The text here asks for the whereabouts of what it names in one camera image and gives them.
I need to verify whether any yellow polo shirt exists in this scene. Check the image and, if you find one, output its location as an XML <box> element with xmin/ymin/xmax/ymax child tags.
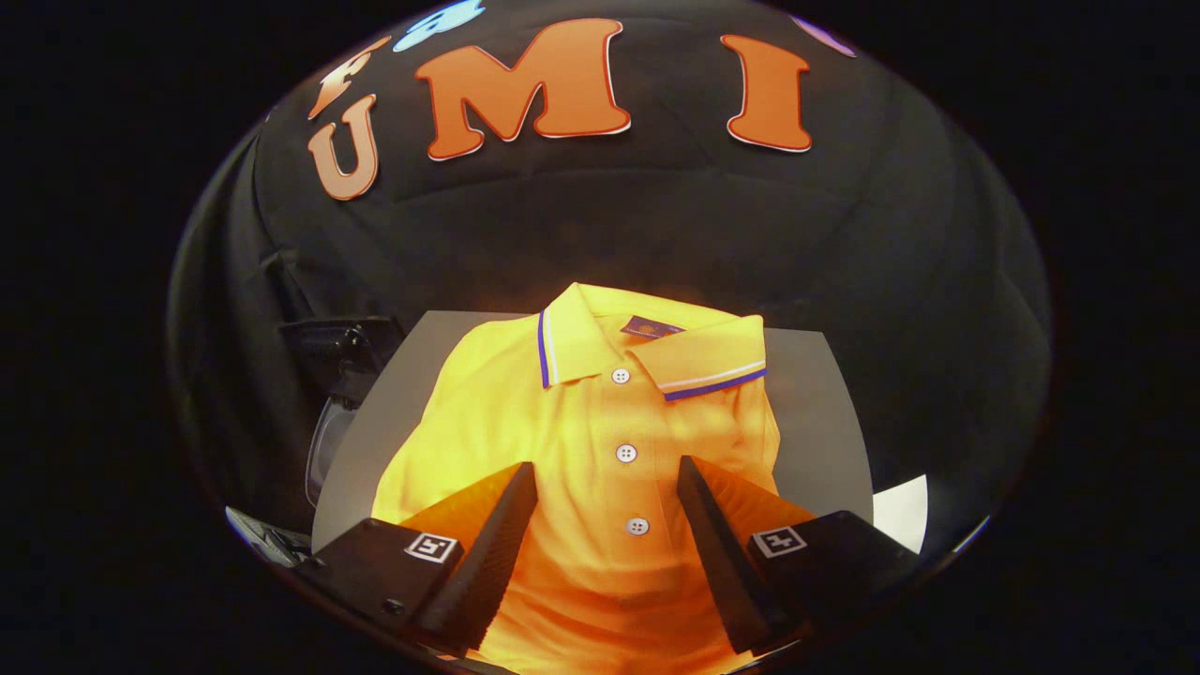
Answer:
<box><xmin>370</xmin><ymin>283</ymin><xmax>784</xmax><ymax>675</ymax></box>

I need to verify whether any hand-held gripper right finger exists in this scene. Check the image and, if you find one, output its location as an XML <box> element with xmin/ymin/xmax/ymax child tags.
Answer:
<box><xmin>677</xmin><ymin>456</ymin><xmax>924</xmax><ymax>655</ymax></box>

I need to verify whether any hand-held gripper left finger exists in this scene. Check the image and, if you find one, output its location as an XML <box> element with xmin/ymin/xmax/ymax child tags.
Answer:
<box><xmin>300</xmin><ymin>461</ymin><xmax>540</xmax><ymax>657</ymax></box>

